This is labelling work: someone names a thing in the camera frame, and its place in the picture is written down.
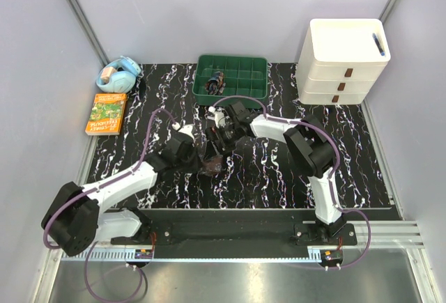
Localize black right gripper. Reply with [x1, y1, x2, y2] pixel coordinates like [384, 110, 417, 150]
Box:
[204, 123, 242, 164]

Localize brown tie with blue flowers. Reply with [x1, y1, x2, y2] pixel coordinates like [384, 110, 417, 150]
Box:
[201, 155, 223, 176]

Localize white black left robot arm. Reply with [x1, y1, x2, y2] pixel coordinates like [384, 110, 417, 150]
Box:
[41, 125, 201, 256]

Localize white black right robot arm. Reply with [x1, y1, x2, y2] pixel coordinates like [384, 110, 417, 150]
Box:
[205, 101, 346, 245]

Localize rolled multicoloured tie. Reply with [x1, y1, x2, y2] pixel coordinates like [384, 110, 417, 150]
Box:
[205, 71, 226, 95]

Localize green compartment tray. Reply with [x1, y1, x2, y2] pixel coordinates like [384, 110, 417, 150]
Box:
[192, 54, 269, 109]

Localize orange picture book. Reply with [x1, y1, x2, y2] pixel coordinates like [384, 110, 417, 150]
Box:
[85, 93, 127, 136]

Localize light blue headphones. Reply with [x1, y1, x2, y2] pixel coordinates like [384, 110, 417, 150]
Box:
[95, 56, 141, 93]

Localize white drawer unit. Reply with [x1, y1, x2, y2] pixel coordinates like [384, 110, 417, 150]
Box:
[295, 18, 391, 105]

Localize blue pen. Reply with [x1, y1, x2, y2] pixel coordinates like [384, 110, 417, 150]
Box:
[372, 33, 385, 56]

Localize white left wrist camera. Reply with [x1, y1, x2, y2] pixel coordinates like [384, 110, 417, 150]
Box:
[172, 123, 195, 141]

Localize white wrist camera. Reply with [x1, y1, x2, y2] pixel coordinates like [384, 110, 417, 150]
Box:
[172, 123, 195, 141]
[206, 106, 226, 128]

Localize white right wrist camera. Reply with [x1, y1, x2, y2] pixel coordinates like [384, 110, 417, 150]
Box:
[206, 106, 226, 128]

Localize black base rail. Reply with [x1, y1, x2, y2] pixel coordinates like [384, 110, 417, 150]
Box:
[111, 209, 357, 247]

